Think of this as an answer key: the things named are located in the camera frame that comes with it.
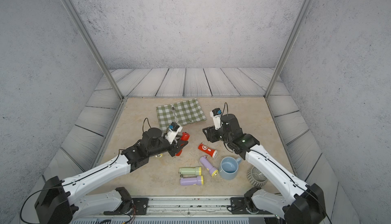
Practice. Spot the purple flashlight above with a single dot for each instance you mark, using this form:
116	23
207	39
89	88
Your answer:
188	181
213	171

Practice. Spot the green checkered cloth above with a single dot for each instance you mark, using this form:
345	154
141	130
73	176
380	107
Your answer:
188	112

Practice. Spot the grey ribbed bowl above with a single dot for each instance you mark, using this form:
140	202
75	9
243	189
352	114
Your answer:
256	178

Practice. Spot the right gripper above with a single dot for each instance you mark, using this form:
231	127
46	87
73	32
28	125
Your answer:
211	135

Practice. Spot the green flashlight top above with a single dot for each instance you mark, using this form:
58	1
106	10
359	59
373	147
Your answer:
158	155

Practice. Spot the blue mug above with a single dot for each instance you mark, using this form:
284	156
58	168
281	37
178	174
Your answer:
229	167

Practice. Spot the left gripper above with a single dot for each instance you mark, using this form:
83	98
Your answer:
174	146

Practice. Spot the green flashlight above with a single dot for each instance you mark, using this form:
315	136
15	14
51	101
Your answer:
158	155
190	171

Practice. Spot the metal base rail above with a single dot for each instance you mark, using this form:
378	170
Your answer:
197	206

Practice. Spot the metal spoon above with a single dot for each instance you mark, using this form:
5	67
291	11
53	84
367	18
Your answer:
173	110

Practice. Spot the purple flashlight right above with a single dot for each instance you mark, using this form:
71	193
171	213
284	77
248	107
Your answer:
213	171

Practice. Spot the purple flashlight bottom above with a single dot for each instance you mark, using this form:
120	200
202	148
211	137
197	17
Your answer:
188	181

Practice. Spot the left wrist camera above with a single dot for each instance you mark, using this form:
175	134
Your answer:
172	132

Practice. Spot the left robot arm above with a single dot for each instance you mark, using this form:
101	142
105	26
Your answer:
63	201

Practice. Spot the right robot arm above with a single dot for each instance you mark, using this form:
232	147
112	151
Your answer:
296	203

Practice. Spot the red flashlight with logo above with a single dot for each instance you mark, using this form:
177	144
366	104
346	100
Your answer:
209	151

